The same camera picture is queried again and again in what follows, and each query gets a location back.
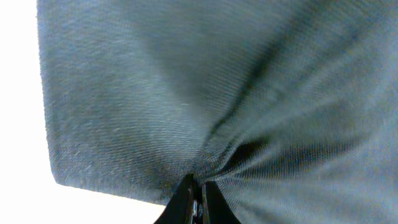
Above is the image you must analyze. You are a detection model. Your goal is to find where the black polo shirt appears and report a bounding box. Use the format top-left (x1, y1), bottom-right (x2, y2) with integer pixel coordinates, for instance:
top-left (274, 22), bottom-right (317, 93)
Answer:
top-left (37, 0), bottom-right (397, 223)

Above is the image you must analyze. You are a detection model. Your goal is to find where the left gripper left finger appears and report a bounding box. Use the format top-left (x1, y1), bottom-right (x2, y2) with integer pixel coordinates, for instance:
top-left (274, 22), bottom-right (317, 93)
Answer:
top-left (154, 174), bottom-right (195, 224)

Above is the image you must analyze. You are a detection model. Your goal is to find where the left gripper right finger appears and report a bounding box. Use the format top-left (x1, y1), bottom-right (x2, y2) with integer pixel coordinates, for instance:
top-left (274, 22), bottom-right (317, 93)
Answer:
top-left (202, 182), bottom-right (241, 224)

